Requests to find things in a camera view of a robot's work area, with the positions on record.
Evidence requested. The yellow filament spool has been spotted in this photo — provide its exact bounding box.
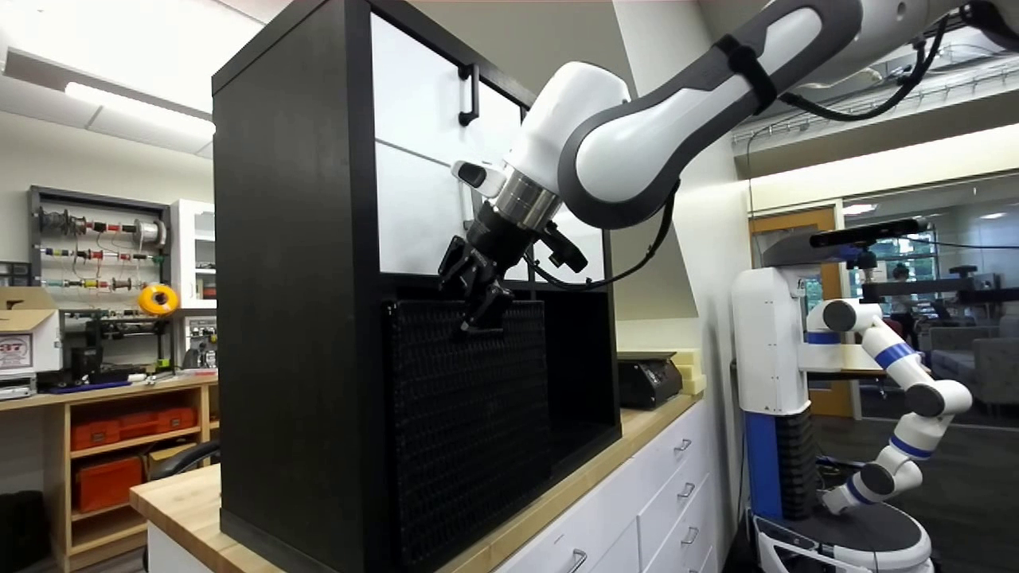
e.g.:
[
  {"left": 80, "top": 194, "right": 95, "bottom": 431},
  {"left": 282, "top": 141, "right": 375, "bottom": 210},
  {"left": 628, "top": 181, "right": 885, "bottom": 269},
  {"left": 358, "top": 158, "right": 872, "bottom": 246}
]
[{"left": 135, "top": 281, "right": 185, "bottom": 321}]

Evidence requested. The small orange storage bin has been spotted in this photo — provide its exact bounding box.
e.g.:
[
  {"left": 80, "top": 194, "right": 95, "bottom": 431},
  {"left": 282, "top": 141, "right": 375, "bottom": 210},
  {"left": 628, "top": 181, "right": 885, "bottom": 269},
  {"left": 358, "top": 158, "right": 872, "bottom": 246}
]
[{"left": 69, "top": 453, "right": 150, "bottom": 516}]

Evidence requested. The black sensor bar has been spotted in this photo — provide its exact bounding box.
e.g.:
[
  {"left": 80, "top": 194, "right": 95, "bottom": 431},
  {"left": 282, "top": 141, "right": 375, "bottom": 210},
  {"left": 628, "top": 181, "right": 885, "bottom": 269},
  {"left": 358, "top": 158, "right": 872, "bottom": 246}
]
[{"left": 809, "top": 216, "right": 930, "bottom": 256}]

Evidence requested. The wooden workbench with shelves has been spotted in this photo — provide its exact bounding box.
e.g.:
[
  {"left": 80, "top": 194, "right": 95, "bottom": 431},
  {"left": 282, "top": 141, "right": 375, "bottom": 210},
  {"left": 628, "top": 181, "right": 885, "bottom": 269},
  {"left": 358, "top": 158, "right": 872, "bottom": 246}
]
[{"left": 0, "top": 365, "right": 223, "bottom": 573}]

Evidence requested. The black printer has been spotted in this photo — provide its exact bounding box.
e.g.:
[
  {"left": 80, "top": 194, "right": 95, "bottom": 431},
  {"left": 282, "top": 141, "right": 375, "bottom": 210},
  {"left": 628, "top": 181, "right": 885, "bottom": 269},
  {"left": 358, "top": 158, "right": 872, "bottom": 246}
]
[{"left": 616, "top": 350, "right": 688, "bottom": 415}]

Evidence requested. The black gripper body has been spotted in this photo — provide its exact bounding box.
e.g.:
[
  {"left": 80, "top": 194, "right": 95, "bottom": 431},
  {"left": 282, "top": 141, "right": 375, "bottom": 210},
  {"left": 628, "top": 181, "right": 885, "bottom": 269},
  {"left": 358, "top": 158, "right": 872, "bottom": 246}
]
[{"left": 461, "top": 199, "right": 549, "bottom": 284}]

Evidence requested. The white machine with cardboard box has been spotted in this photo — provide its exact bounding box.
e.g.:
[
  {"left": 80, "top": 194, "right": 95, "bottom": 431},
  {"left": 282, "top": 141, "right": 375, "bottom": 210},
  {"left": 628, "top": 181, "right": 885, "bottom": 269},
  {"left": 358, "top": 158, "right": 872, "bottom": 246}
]
[{"left": 0, "top": 284, "right": 68, "bottom": 405}]

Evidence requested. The black machine on workbench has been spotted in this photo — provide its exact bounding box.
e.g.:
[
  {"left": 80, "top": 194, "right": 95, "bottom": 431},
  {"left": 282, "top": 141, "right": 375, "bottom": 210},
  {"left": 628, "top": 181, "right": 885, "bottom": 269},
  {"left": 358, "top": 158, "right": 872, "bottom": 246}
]
[{"left": 59, "top": 308, "right": 181, "bottom": 390}]

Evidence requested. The white drawer front silver handle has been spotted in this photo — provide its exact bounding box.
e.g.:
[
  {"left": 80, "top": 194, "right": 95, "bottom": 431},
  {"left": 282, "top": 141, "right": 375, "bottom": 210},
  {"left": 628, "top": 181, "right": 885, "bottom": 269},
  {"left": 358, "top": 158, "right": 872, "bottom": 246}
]
[{"left": 372, "top": 141, "right": 474, "bottom": 284}]

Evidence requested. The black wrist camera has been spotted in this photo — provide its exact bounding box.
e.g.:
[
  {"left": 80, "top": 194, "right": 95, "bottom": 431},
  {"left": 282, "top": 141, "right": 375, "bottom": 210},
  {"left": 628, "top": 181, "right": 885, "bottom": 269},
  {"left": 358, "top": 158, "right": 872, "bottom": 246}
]
[{"left": 532, "top": 219, "right": 594, "bottom": 277}]

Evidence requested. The white drawer front black handle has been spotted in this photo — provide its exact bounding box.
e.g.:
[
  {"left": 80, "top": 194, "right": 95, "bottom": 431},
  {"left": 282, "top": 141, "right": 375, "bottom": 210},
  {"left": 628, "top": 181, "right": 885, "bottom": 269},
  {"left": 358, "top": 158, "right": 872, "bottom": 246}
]
[{"left": 365, "top": 10, "right": 532, "bottom": 170}]

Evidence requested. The white blue mobile robot body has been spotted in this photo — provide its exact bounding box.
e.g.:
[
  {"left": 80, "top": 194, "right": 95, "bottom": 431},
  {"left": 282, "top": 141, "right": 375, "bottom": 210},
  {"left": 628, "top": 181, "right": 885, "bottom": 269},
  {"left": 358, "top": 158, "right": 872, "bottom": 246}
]
[{"left": 727, "top": 216, "right": 939, "bottom": 573}]

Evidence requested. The white blue jointed robot arm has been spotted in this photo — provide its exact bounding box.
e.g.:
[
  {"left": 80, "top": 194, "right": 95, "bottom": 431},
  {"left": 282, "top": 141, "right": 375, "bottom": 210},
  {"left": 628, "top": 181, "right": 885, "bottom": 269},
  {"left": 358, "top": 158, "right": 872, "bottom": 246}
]
[{"left": 802, "top": 296, "right": 979, "bottom": 523}]

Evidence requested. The black woven storage basket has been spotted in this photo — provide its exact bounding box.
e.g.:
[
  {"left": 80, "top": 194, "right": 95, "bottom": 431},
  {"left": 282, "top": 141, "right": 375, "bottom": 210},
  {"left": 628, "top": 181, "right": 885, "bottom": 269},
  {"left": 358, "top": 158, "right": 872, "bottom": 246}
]
[{"left": 381, "top": 294, "right": 557, "bottom": 573}]

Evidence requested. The black cube shelf unit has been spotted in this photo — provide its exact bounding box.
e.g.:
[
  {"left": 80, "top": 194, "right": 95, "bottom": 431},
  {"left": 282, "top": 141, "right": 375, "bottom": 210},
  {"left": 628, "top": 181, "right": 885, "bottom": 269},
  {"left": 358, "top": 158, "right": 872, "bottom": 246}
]
[{"left": 210, "top": 0, "right": 626, "bottom": 573}]

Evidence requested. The wide orange storage bin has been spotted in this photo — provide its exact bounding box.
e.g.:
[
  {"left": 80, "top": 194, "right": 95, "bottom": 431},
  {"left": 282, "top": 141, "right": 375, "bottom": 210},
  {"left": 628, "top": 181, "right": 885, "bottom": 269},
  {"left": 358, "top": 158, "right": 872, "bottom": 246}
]
[{"left": 69, "top": 400, "right": 205, "bottom": 454}]

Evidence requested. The grey tool wall panel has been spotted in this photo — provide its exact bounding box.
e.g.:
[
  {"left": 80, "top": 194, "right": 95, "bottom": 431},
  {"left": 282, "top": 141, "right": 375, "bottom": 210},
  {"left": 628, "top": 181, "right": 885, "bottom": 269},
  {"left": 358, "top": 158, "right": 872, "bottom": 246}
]
[{"left": 27, "top": 181, "right": 178, "bottom": 312}]

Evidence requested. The white base cabinet wooden top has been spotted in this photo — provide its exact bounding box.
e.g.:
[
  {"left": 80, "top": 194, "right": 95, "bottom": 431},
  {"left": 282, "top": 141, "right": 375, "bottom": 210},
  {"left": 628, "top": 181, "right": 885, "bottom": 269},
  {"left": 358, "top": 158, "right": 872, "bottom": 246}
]
[{"left": 128, "top": 362, "right": 727, "bottom": 573}]

